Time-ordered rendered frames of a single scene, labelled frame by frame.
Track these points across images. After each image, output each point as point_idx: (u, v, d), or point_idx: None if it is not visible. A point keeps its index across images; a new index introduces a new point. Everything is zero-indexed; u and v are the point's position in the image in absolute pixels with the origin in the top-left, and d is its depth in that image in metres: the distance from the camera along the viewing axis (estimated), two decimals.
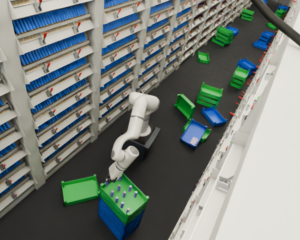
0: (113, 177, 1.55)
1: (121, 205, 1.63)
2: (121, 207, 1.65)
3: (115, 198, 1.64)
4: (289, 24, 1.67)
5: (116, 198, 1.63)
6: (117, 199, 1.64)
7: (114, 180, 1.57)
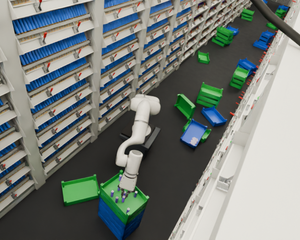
0: None
1: (123, 199, 1.57)
2: (122, 202, 1.59)
3: (115, 198, 1.64)
4: (289, 24, 1.67)
5: (116, 198, 1.63)
6: (117, 199, 1.64)
7: (119, 184, 1.56)
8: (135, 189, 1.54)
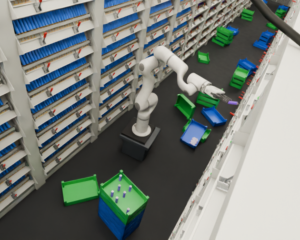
0: (222, 91, 1.54)
1: None
2: None
3: (115, 198, 1.64)
4: (289, 24, 1.67)
5: (116, 198, 1.63)
6: (117, 199, 1.64)
7: (224, 95, 1.54)
8: (214, 95, 1.46)
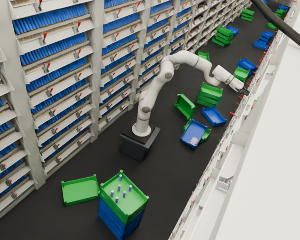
0: (241, 81, 1.93)
1: None
2: None
3: (115, 198, 1.64)
4: (289, 24, 1.67)
5: (116, 198, 1.63)
6: (117, 199, 1.64)
7: None
8: (238, 91, 1.87)
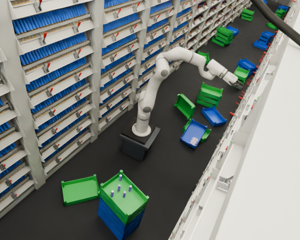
0: (235, 75, 1.95)
1: None
2: None
3: None
4: (289, 24, 1.67)
5: None
6: None
7: None
8: (231, 84, 1.89)
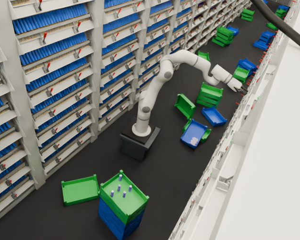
0: (233, 90, 1.91)
1: None
2: None
3: None
4: (289, 24, 1.67)
5: None
6: None
7: (236, 90, 1.89)
8: None
